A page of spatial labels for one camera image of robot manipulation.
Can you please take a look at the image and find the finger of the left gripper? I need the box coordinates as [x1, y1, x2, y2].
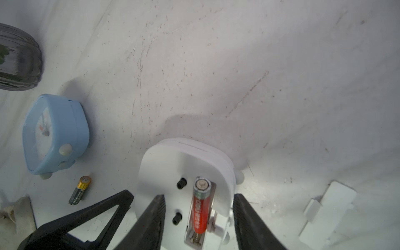
[18, 190, 134, 250]

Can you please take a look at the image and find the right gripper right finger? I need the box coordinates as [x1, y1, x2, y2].
[233, 193, 285, 250]

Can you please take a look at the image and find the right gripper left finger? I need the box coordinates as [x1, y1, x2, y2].
[115, 195, 166, 250]

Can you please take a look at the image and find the red battery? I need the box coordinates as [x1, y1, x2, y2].
[192, 177, 212, 234]

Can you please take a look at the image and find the white battery cover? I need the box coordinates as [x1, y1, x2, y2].
[299, 181, 357, 250]

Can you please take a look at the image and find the black gold battery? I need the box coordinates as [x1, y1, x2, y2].
[68, 176, 92, 205]

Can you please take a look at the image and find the blue alarm clock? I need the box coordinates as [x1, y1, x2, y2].
[22, 94, 90, 179]

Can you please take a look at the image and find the white yellow cloth glove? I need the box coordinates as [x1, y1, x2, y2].
[1, 196, 36, 250]

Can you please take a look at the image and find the dark glass vase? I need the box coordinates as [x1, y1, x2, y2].
[1, 24, 43, 91]

